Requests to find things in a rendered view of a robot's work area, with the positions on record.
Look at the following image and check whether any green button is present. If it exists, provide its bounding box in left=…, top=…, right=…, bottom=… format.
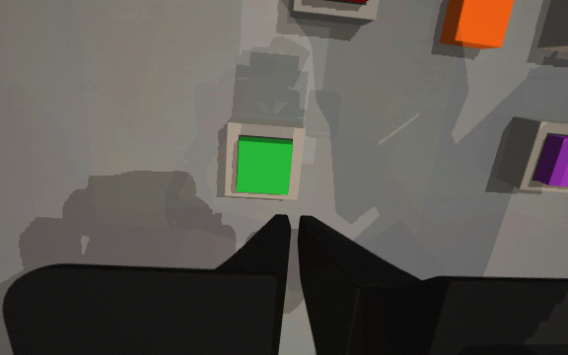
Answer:
left=225, top=117, right=306, bottom=200

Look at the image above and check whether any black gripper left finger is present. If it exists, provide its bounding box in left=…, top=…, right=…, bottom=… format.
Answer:
left=2, top=214, right=291, bottom=355

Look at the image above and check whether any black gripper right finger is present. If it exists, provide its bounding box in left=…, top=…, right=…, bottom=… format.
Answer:
left=298, top=215, right=568, bottom=355

